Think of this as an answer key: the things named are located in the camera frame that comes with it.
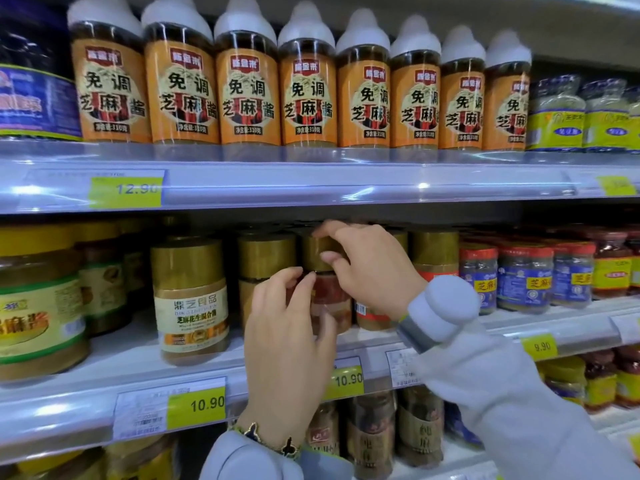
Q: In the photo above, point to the dark jar with blue label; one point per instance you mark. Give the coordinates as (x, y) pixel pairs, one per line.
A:
(35, 99)

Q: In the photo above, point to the red-lid jar with blue label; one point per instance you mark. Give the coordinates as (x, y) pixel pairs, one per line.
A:
(525, 282)
(480, 279)
(572, 277)

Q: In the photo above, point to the yellow-labelled jar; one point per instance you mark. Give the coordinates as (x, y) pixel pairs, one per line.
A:
(55, 467)
(145, 462)

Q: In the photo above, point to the blue packet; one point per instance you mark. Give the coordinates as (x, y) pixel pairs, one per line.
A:
(460, 427)

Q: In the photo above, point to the person's right forearm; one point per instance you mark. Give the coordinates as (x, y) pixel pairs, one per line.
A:
(510, 409)

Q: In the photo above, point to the dark jar with yellow label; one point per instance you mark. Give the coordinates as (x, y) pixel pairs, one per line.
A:
(600, 384)
(628, 379)

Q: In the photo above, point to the white wrist tracker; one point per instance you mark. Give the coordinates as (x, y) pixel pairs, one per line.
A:
(442, 304)

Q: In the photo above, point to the white shelf with price rail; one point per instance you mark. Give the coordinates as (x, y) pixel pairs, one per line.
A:
(75, 399)

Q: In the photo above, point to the white shelf label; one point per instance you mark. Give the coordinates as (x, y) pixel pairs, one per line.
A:
(400, 367)
(627, 328)

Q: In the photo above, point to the large yellow-lid jar green label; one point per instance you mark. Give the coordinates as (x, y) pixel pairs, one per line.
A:
(40, 314)

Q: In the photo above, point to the row of orange-labelled sauce bottles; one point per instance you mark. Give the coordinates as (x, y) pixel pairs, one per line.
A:
(247, 94)

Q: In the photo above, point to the jar with yellow-green label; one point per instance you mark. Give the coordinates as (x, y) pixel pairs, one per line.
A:
(635, 124)
(606, 127)
(555, 124)

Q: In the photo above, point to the gold-lid jar with white label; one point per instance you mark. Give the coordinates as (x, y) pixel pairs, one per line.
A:
(191, 309)

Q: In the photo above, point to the person's right thumb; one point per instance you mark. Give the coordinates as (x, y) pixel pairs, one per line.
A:
(334, 260)

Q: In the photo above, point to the person's left forearm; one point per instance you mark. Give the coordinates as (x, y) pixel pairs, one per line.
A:
(250, 462)

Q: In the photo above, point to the person's left hand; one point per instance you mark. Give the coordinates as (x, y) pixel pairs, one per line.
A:
(285, 364)

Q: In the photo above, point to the white and yellow-green price tag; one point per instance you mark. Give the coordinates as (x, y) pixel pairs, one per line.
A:
(172, 407)

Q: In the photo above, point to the shelf with clear rail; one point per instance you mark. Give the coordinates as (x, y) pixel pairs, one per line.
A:
(350, 184)

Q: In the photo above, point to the dark-lid jar with yellow label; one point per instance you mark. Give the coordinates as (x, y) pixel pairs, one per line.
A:
(611, 269)
(635, 267)

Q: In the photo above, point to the yellow-lid jar with blue label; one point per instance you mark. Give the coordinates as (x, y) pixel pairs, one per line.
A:
(565, 379)

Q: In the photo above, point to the person's left middle finger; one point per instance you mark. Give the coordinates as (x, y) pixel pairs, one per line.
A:
(282, 279)

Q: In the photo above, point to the gold-lid jar of tan paste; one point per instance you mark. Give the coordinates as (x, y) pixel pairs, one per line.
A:
(267, 254)

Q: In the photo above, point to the gold-lid jar with red label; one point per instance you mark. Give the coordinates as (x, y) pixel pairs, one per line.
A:
(327, 294)
(372, 317)
(435, 252)

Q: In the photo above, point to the person's left thumb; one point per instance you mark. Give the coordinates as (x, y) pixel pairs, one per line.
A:
(329, 334)

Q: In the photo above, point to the brown jar with brown label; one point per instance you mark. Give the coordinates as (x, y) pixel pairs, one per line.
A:
(324, 432)
(421, 427)
(371, 437)

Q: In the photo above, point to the person's right hand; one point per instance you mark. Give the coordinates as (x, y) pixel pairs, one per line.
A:
(380, 274)

